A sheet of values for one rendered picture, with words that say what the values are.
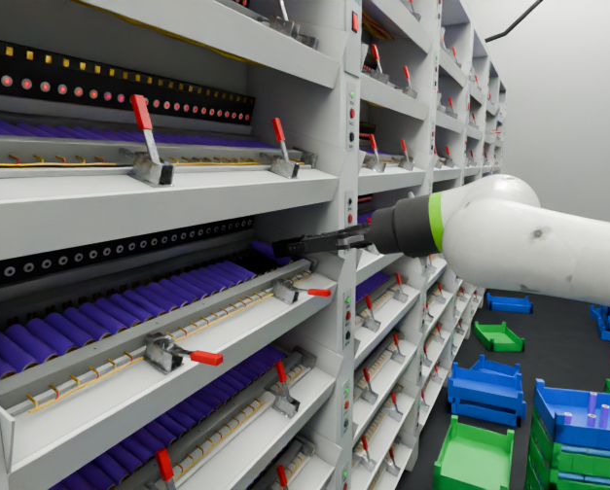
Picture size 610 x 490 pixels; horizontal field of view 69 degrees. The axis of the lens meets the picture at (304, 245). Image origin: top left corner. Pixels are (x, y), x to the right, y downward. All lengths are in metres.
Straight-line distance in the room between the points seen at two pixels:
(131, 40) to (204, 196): 0.30
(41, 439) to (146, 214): 0.21
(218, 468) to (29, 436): 0.31
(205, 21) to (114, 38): 0.20
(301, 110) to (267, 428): 0.56
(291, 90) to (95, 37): 0.36
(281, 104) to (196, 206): 0.43
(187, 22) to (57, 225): 0.25
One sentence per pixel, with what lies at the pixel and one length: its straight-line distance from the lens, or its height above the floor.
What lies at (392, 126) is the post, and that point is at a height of 1.23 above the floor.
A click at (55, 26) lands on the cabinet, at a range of 0.66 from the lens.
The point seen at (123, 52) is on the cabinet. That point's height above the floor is 1.27.
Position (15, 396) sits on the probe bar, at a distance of 0.47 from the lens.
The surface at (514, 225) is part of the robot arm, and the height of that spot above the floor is 1.05.
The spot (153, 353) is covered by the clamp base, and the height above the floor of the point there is 0.91.
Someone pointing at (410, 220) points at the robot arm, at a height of 1.04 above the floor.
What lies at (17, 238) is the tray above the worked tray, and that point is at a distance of 0.39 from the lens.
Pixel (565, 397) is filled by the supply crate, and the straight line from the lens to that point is 1.59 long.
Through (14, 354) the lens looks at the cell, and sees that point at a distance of 0.51.
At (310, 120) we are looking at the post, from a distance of 0.86.
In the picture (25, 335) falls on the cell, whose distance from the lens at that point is 0.53.
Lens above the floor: 1.12
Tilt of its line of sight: 11 degrees down
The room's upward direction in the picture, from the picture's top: straight up
